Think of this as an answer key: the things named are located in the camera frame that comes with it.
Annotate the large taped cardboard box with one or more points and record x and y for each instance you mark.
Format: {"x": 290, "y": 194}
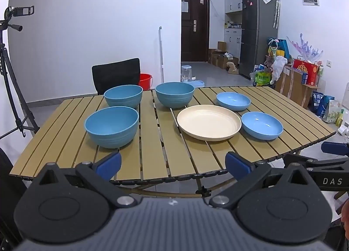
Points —
{"x": 291, "y": 87}

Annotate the light blue shallow plate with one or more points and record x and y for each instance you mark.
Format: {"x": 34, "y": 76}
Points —
{"x": 233, "y": 101}
{"x": 261, "y": 125}

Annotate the cream round plate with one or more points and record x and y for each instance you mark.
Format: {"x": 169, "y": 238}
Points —
{"x": 208, "y": 121}

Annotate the black chair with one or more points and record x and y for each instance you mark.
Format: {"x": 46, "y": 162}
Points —
{"x": 116, "y": 75}

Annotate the blue deep bowl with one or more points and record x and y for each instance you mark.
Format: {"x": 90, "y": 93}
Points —
{"x": 124, "y": 101}
{"x": 111, "y": 136}
{"x": 174, "y": 101}

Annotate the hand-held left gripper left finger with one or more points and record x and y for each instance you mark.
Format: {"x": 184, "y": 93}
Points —
{"x": 108, "y": 164}

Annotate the green pet food bag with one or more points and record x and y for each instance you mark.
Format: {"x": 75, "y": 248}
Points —
{"x": 262, "y": 79}

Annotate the purple iridescent decoration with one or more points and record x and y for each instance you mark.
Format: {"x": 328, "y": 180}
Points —
{"x": 306, "y": 49}

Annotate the white pole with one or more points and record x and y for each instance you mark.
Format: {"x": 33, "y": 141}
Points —
{"x": 161, "y": 54}

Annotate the dark brown door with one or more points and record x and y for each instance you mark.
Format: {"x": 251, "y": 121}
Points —
{"x": 195, "y": 27}

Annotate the yellow bottle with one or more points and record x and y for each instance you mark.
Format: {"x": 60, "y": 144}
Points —
{"x": 339, "y": 118}

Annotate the blue gift bag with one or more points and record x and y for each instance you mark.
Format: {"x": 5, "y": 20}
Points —
{"x": 282, "y": 46}

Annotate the white plastic bag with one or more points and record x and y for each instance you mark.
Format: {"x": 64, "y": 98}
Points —
{"x": 278, "y": 68}

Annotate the red plastic bucket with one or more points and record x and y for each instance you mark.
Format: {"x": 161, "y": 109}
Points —
{"x": 145, "y": 80}

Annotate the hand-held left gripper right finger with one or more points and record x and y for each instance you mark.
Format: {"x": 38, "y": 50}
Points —
{"x": 237, "y": 165}

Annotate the dark grey refrigerator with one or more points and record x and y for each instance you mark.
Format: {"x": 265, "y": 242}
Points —
{"x": 256, "y": 35}

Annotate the small cardboard box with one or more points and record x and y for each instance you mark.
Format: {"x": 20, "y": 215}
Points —
{"x": 221, "y": 45}

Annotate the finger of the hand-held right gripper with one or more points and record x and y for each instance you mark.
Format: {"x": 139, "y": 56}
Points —
{"x": 321, "y": 163}
{"x": 335, "y": 148}

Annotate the white printed bag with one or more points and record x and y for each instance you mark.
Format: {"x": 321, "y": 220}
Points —
{"x": 333, "y": 110}

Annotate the black camera tripod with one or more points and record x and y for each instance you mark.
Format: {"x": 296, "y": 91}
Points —
{"x": 11, "y": 76}

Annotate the blue pet water dispenser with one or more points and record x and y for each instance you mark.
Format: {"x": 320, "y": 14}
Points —
{"x": 188, "y": 76}

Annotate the red gift box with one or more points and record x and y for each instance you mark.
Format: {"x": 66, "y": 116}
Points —
{"x": 306, "y": 71}

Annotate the blue printed bag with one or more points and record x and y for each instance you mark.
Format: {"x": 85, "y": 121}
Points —
{"x": 321, "y": 103}

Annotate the white base cabinet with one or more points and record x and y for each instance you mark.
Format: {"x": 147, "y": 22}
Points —
{"x": 233, "y": 43}

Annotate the open cardboard box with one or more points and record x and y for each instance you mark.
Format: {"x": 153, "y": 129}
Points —
{"x": 227, "y": 62}

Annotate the black phone holder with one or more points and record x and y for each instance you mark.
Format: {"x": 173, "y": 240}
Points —
{"x": 20, "y": 11}

